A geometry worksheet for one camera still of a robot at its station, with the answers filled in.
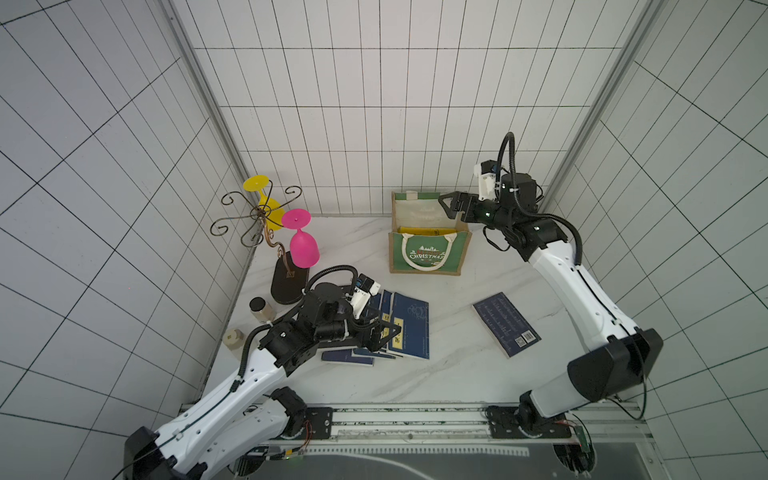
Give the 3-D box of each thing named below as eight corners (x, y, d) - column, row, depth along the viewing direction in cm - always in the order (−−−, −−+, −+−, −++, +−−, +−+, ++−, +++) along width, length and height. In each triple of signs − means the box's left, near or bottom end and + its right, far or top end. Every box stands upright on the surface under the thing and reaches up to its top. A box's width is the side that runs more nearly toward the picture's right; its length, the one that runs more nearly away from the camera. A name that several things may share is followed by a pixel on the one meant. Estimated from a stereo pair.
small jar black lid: (258, 324, 92) (246, 310, 84) (262, 310, 95) (251, 296, 87) (274, 324, 92) (264, 310, 84) (277, 310, 95) (268, 296, 87)
